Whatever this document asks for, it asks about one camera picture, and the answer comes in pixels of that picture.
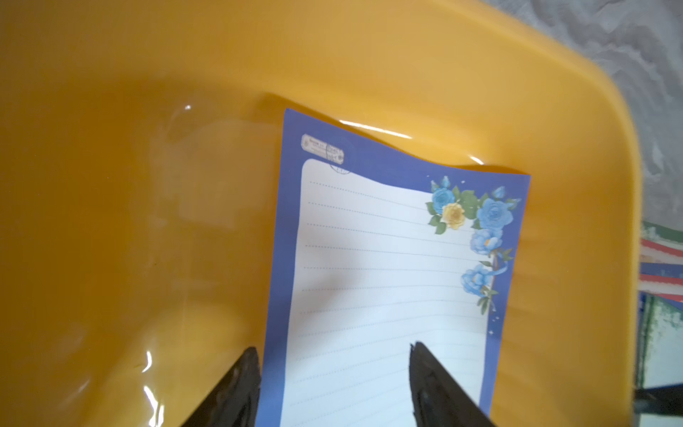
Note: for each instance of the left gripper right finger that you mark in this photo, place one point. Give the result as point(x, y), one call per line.
point(438, 400)

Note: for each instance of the green bordered stationery paper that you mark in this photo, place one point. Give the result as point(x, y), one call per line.
point(659, 351)
point(656, 232)

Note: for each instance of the blue bordered stationery paper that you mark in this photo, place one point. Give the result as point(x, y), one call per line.
point(376, 250)
point(665, 270)

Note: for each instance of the yellow plastic storage tray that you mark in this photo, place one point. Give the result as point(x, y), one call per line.
point(139, 161)

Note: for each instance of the red bordered stationery paper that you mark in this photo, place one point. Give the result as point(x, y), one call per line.
point(665, 287)
point(652, 252)

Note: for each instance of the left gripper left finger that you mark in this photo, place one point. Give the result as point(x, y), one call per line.
point(234, 401)

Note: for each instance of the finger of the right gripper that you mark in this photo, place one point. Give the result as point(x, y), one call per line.
point(659, 401)

